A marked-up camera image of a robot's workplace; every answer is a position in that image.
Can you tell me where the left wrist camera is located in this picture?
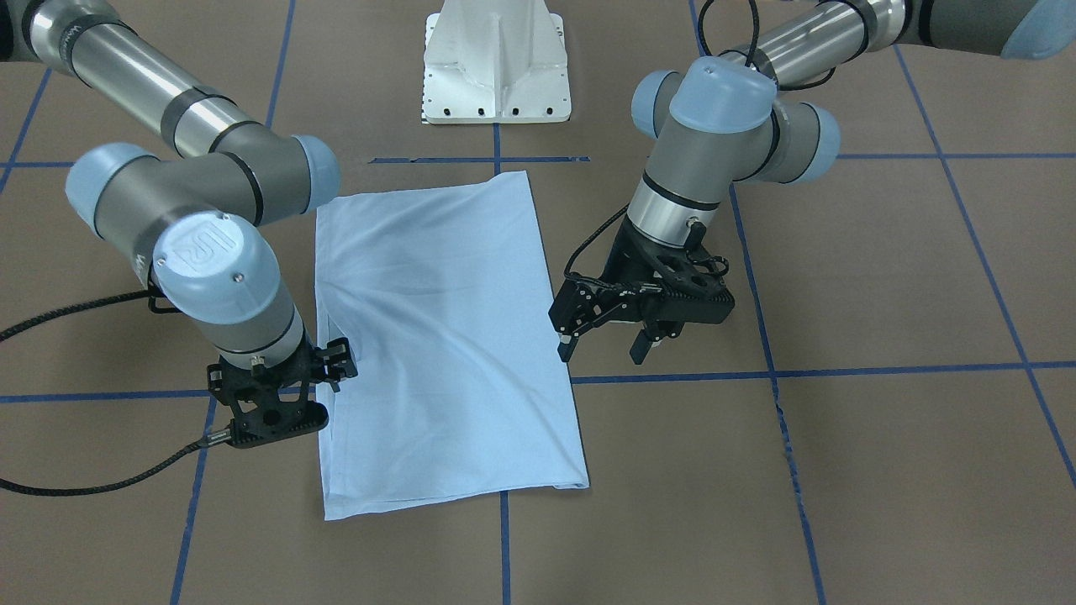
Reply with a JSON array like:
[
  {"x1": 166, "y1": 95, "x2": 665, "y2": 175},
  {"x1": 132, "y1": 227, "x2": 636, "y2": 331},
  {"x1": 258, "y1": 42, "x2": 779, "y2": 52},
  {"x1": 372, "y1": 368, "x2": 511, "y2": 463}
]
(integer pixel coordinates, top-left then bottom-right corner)
[{"x1": 657, "y1": 247, "x2": 731, "y2": 300}]

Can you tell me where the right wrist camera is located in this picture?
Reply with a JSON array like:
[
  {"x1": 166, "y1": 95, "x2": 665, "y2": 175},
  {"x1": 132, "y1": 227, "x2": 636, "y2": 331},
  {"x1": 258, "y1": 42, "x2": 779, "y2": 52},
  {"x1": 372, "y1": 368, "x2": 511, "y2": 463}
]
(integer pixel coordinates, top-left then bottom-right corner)
[{"x1": 195, "y1": 400, "x2": 328, "y2": 449}]

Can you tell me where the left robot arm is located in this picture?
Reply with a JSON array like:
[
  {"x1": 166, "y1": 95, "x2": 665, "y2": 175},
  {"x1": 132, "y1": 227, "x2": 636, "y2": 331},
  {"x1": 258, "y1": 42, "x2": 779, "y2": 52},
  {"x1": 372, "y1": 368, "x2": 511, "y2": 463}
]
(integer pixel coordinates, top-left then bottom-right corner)
[{"x1": 549, "y1": 1, "x2": 1073, "y2": 364}]

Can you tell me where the white camera mast with base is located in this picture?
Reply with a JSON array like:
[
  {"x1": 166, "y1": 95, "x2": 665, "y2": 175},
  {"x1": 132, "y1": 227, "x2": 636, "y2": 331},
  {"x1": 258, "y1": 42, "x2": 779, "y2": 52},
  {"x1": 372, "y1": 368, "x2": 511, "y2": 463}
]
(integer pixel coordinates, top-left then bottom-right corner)
[{"x1": 420, "y1": 1, "x2": 572, "y2": 125}]

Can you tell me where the light blue t-shirt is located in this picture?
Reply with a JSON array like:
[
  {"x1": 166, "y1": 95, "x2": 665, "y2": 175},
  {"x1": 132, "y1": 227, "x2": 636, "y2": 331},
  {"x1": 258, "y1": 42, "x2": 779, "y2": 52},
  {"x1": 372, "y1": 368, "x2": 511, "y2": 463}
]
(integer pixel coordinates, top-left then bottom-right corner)
[{"x1": 314, "y1": 171, "x2": 589, "y2": 521}]

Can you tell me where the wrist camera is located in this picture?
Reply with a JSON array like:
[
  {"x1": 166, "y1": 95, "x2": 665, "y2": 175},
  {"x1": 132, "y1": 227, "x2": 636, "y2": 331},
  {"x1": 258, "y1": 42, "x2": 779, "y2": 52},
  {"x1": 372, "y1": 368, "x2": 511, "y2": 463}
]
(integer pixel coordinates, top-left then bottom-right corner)
[
  {"x1": 195, "y1": 400, "x2": 328, "y2": 449},
  {"x1": 657, "y1": 247, "x2": 731, "y2": 300}
]

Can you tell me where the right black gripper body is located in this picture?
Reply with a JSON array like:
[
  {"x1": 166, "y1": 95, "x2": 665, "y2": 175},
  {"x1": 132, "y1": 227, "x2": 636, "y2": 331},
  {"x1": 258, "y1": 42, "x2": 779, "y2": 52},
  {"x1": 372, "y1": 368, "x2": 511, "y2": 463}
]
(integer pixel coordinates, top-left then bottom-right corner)
[{"x1": 207, "y1": 340, "x2": 337, "y2": 403}]

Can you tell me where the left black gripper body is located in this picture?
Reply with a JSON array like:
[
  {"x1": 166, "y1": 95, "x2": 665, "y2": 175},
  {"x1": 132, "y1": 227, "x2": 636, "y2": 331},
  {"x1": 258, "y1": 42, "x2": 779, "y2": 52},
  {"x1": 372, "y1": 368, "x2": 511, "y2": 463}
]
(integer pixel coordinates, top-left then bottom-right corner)
[{"x1": 580, "y1": 221, "x2": 736, "y2": 324}]

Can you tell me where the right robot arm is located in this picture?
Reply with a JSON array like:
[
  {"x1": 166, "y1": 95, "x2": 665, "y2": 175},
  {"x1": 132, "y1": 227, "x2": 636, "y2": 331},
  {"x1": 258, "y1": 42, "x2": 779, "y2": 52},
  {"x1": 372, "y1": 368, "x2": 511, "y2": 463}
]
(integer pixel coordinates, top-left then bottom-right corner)
[{"x1": 3, "y1": 1, "x2": 340, "y2": 297}]

